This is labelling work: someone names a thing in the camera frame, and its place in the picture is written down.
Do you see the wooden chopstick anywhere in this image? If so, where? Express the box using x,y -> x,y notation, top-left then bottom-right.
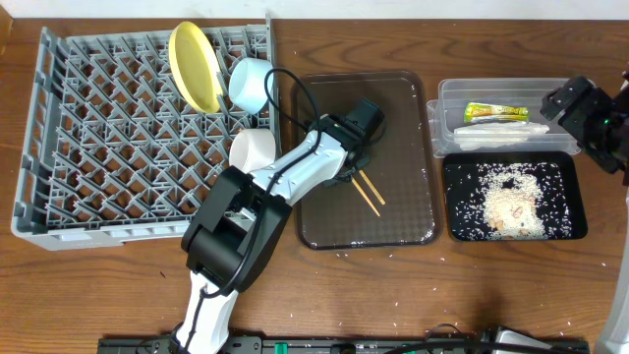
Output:
359,170 -> 386,206
351,178 -> 380,217

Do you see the pink bowl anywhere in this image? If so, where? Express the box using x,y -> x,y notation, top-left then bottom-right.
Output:
228,129 -> 276,173

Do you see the light blue bowl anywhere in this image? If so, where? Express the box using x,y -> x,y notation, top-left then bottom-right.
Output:
228,58 -> 273,114

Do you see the rice food waste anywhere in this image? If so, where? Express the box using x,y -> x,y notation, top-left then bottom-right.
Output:
445,162 -> 573,241

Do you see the white napkin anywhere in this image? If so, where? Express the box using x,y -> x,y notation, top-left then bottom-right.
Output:
454,122 -> 549,150

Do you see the green snack wrapper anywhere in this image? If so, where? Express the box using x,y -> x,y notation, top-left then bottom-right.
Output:
464,102 -> 529,123

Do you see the yellow plate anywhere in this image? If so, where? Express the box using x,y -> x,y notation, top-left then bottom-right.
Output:
168,22 -> 223,113

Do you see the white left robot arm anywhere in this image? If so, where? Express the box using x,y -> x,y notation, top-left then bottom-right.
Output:
169,99 -> 384,353

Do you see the black waste tray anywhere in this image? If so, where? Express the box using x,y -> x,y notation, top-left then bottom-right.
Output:
443,151 -> 588,241

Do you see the grey dishwasher rack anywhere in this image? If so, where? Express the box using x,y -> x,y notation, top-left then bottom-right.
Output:
11,29 -> 280,251

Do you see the dark brown serving tray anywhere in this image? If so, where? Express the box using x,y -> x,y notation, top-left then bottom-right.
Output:
291,71 -> 442,251

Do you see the clear plastic bin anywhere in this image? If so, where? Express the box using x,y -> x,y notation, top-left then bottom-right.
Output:
427,78 -> 580,158

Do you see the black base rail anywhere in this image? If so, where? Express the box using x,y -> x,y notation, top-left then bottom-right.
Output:
96,324 -> 591,354

